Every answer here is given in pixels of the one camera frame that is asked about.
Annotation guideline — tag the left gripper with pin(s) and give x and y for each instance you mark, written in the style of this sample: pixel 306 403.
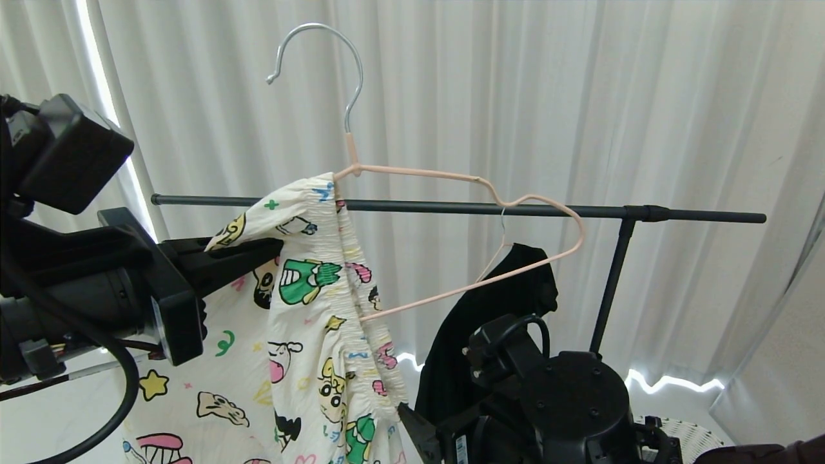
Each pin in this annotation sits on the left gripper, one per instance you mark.
pixel 97 290

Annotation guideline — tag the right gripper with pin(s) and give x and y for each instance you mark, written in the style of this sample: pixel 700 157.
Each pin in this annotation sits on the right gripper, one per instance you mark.
pixel 490 438

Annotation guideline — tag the black garment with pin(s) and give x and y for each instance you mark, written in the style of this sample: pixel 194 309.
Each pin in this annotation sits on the black garment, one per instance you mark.
pixel 464 322

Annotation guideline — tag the cream printed garment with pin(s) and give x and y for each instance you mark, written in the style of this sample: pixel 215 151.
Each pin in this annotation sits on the cream printed garment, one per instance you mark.
pixel 245 386

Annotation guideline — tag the pink clothes hanger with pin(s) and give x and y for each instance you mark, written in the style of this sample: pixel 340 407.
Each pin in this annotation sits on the pink clothes hanger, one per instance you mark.
pixel 412 171
pixel 504 225

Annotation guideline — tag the black clothes rack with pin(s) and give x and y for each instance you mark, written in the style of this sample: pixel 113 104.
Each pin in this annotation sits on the black clothes rack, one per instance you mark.
pixel 419 206

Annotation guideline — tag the white laundry basket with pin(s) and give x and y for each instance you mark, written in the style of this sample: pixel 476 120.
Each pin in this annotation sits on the white laundry basket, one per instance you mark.
pixel 702 438

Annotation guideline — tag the white curtain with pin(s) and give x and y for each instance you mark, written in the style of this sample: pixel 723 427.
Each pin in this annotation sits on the white curtain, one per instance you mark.
pixel 515 96

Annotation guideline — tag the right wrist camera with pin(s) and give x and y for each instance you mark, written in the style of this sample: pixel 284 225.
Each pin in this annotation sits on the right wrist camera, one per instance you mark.
pixel 509 354

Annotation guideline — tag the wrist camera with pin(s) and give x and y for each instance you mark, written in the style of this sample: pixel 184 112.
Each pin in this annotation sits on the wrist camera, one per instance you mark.
pixel 509 354
pixel 71 154

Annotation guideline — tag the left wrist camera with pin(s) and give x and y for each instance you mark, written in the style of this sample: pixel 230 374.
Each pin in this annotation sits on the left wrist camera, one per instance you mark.
pixel 71 154

